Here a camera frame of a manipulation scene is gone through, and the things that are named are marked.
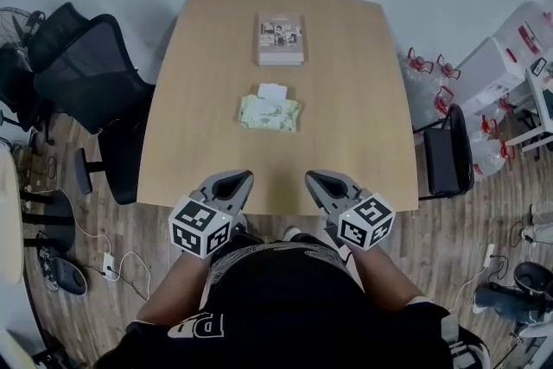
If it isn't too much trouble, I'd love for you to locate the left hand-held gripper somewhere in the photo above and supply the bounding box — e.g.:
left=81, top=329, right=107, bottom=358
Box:
left=168, top=169, right=255, bottom=259

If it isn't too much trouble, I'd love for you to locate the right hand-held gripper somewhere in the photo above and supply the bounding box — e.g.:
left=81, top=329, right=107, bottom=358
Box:
left=304, top=170, right=397, bottom=251

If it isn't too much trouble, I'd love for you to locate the green wet wipe pack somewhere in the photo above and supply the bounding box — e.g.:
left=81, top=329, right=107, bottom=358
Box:
left=235, top=93, right=305, bottom=136

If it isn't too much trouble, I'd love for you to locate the person's right forearm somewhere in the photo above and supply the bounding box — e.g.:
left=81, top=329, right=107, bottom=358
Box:
left=352, top=245, right=428, bottom=307

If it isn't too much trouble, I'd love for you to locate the person's left forearm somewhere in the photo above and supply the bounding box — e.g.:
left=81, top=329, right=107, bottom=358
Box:
left=137, top=251, right=213, bottom=326

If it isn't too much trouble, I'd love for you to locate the wooden table with white legs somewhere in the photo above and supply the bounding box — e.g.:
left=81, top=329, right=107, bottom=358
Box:
left=137, top=0, right=419, bottom=216

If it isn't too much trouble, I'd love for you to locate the black folding chair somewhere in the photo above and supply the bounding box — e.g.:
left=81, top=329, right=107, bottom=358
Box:
left=412, top=102, right=475, bottom=202

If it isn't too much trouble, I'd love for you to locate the person's black shirt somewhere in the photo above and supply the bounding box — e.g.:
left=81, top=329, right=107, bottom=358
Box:
left=97, top=245, right=460, bottom=369

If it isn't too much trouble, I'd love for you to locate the thick book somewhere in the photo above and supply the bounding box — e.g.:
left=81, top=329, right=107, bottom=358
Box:
left=257, top=11, right=308, bottom=67

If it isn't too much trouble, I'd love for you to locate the group of clear water jugs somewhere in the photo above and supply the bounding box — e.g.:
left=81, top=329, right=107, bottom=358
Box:
left=397, top=47, right=518, bottom=179

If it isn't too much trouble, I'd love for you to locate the black mesh office chair with headrest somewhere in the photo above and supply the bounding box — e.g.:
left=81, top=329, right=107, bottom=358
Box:
left=28, top=2, right=156, bottom=207

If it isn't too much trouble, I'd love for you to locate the white water dispenser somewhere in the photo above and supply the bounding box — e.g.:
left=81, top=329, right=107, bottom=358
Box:
left=448, top=36, right=526, bottom=118

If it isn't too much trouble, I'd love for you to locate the round light wooden table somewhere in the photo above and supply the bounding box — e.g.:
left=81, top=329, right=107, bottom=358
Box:
left=0, top=150, right=77, bottom=287

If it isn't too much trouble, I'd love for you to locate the white desk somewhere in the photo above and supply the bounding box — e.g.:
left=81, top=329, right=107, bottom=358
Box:
left=503, top=67, right=553, bottom=162

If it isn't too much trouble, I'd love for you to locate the black standing fan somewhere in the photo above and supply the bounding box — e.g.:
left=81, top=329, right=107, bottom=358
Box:
left=0, top=6, right=47, bottom=71

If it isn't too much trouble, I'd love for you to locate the white power cable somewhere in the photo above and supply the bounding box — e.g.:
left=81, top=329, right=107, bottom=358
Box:
left=55, top=185, right=152, bottom=303
left=448, top=266, right=492, bottom=313

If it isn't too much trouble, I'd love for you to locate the tangle of cables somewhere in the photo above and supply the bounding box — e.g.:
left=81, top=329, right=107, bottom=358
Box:
left=36, top=231, right=60, bottom=293

